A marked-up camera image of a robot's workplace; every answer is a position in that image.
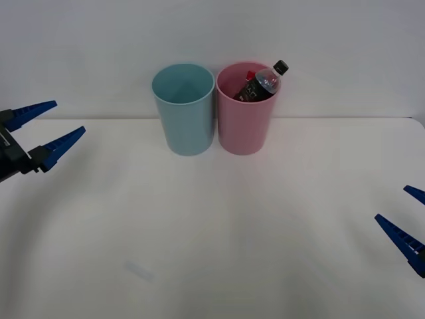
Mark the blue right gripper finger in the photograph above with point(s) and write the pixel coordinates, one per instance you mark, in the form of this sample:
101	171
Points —
400	237
416	193

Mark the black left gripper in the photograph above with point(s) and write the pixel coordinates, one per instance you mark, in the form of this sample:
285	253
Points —
11	153

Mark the black cap dark bottle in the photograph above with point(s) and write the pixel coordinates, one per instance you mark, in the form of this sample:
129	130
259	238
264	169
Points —
262	84

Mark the pale blue waste bin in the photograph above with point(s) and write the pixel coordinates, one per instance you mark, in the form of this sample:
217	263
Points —
186	129

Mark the pink waste bin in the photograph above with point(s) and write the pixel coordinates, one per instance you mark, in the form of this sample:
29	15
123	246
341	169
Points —
244	129

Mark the red cap plastic bottle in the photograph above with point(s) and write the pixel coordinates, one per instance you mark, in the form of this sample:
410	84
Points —
249	75

